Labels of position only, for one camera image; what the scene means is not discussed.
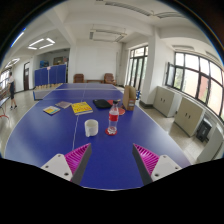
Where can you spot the beige double-door cabinet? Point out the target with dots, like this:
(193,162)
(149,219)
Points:
(166,101)
(188,116)

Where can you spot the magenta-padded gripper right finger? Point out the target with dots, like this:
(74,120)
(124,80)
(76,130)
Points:
(148,158)

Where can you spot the black bin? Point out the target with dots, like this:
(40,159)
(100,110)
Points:
(203,130)

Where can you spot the ceiling air conditioner unit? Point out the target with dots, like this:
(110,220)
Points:
(107,36)

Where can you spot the yellow book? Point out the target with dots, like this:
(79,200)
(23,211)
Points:
(81,108)

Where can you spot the grey notebook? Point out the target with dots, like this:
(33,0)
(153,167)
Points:
(63,104)

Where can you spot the brown armchair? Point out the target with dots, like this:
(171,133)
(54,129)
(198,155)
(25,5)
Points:
(78,78)
(109,79)

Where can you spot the red table tennis paddle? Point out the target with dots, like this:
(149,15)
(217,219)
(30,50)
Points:
(122,111)
(110,101)

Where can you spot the tall black-framed window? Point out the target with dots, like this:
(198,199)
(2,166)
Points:
(137,68)

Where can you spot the dark brown door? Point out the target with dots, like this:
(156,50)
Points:
(26,76)

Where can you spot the black pouch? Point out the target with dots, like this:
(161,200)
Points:
(101,103)

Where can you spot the red-legged blue table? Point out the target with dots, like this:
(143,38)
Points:
(3,106)

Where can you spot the blue partition screens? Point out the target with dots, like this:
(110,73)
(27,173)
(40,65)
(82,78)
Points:
(50,76)

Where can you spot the small blue-yellow book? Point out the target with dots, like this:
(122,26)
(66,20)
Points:
(51,110)

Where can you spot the clear red-labelled drink bottle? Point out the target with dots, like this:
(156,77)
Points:
(113,118)

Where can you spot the person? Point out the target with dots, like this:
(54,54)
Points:
(12,90)

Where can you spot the white mug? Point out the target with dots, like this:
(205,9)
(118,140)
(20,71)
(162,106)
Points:
(91,128)

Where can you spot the ceiling lights group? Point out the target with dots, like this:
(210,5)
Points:
(41,43)

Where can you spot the brown cardboard box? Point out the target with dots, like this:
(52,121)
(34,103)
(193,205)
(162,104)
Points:
(129,98)

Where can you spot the blue-framed grey table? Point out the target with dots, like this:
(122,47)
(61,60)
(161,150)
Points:
(41,94)

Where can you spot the wide black-framed window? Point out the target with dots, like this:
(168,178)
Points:
(196,83)

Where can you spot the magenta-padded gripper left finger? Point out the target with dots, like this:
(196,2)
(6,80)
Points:
(76,157)

